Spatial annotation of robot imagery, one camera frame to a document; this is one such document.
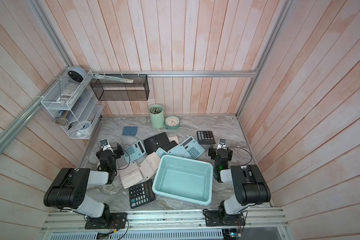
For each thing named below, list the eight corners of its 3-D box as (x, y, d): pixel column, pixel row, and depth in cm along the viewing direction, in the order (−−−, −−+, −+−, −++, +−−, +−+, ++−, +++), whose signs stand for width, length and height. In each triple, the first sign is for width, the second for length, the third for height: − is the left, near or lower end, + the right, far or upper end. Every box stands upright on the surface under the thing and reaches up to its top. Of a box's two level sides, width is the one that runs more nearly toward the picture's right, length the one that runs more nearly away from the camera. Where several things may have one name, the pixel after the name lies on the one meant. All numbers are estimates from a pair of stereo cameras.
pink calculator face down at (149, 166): (147, 180, 87) (146, 177, 84) (137, 169, 92) (136, 165, 88) (165, 165, 94) (164, 162, 90) (155, 155, 98) (154, 151, 94)
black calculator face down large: (148, 156, 98) (147, 152, 94) (143, 143, 105) (141, 139, 101) (171, 146, 103) (171, 143, 99) (165, 135, 110) (164, 131, 106)
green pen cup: (155, 131, 113) (152, 114, 99) (150, 123, 118) (146, 107, 104) (166, 125, 117) (165, 108, 103) (161, 118, 121) (159, 101, 108)
